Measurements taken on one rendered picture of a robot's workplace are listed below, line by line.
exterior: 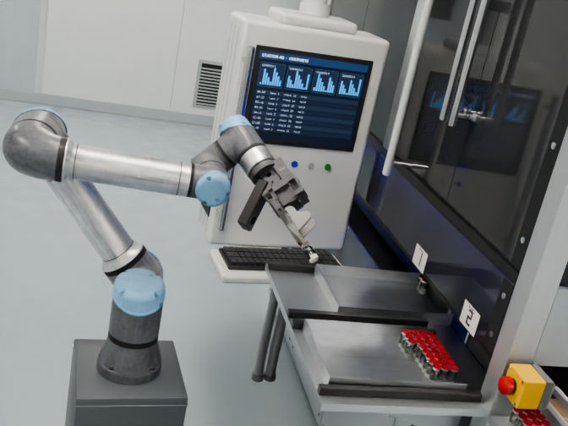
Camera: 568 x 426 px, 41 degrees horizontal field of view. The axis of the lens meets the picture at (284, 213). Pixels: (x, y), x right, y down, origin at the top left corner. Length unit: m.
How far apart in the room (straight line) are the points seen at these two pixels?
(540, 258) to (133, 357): 0.92
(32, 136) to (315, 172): 1.16
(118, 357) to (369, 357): 0.61
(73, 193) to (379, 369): 0.83
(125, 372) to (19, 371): 1.49
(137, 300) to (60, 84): 5.44
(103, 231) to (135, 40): 5.22
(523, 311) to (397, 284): 0.69
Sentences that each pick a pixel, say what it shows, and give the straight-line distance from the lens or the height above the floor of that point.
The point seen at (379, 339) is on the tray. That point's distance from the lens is 2.00.
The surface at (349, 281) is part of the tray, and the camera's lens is 2.27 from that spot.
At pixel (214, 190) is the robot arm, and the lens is 1.61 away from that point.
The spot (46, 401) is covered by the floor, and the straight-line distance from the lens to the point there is 3.08.
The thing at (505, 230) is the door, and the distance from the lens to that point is 1.83.
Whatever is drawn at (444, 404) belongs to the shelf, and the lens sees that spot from 1.82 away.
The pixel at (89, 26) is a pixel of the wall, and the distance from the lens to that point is 6.94.
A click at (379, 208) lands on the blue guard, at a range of 2.52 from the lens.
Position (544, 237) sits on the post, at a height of 1.32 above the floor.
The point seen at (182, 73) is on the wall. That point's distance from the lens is 7.03.
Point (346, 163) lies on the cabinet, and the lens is 2.56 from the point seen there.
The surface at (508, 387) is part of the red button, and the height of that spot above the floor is 1.00.
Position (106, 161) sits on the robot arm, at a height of 1.30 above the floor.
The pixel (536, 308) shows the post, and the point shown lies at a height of 1.16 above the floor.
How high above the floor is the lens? 1.81
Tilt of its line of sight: 20 degrees down
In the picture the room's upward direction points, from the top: 11 degrees clockwise
